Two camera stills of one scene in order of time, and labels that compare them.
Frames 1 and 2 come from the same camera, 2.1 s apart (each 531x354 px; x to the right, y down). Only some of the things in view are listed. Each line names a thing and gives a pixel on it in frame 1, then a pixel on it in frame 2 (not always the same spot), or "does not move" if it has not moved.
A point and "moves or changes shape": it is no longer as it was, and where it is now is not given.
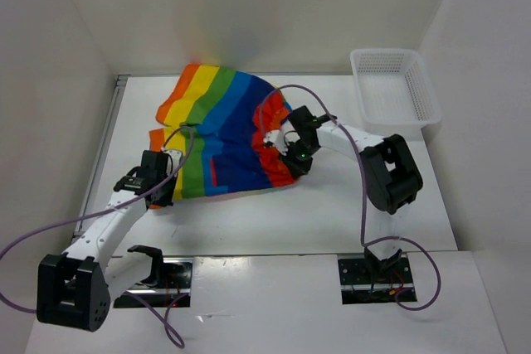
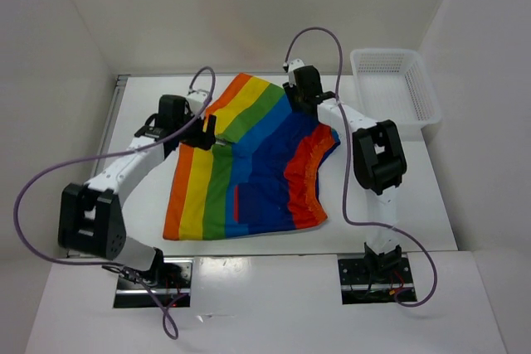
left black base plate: [175, 282] does not move
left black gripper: [167, 199] to [203, 139]
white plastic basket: [394, 92] does not move
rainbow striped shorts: [218, 119] moves or changes shape
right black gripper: [296, 168] to [289, 91]
